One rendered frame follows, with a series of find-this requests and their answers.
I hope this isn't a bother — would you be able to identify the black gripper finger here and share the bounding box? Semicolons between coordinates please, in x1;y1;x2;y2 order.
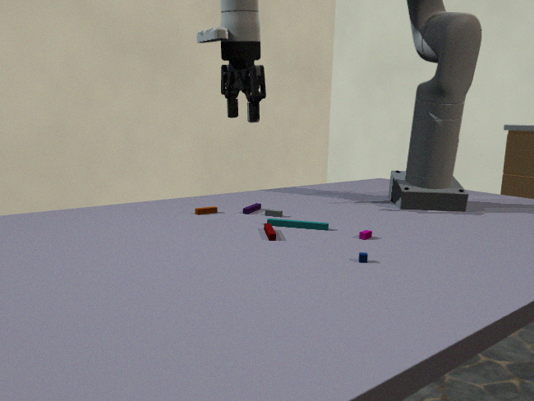
221;65;240;118
234;65;266;122

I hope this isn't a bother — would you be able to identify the orange rectangular bar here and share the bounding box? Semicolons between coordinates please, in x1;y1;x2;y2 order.
195;206;218;214

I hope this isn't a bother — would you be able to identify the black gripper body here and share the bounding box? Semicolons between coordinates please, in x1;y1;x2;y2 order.
221;41;260;90

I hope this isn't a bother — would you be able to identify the turquoise rod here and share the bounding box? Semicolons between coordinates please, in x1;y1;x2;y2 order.
267;219;329;230

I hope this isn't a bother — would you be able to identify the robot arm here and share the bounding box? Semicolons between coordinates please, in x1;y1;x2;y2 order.
196;0;481;189

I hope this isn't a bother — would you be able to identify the magenta rectangular block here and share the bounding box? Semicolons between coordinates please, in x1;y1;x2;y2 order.
359;230;372;240

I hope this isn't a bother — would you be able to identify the purple rod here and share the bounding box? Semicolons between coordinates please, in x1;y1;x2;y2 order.
243;203;261;214

